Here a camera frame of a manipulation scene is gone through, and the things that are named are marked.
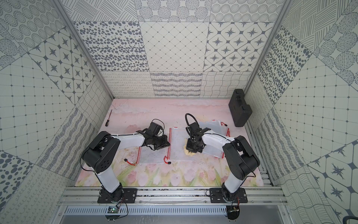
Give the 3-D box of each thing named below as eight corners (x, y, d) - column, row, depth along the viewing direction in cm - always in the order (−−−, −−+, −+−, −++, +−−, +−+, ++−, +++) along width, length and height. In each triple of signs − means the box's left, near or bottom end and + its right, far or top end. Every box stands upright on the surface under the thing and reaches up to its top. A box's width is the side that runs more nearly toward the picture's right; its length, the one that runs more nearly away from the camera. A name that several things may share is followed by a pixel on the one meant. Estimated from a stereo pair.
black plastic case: (234, 128, 104) (242, 113, 90) (227, 104, 119) (233, 88, 105) (244, 128, 104) (253, 113, 90) (236, 105, 119) (243, 88, 105)
